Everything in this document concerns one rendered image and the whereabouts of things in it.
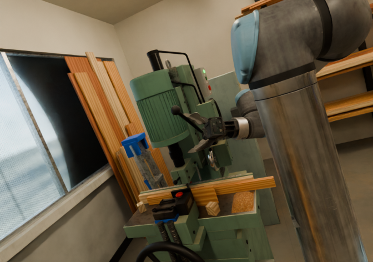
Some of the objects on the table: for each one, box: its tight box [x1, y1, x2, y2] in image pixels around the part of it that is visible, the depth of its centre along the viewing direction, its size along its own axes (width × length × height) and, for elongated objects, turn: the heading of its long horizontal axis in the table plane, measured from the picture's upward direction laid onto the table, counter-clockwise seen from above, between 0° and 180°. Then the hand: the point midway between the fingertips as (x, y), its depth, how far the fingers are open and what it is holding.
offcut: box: [205, 201, 220, 216], centre depth 85 cm, size 4×4×4 cm
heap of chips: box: [231, 192, 254, 213], centre depth 85 cm, size 8×12×3 cm
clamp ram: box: [171, 188, 195, 201], centre depth 91 cm, size 9×8×9 cm
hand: (183, 133), depth 81 cm, fingers open, 14 cm apart
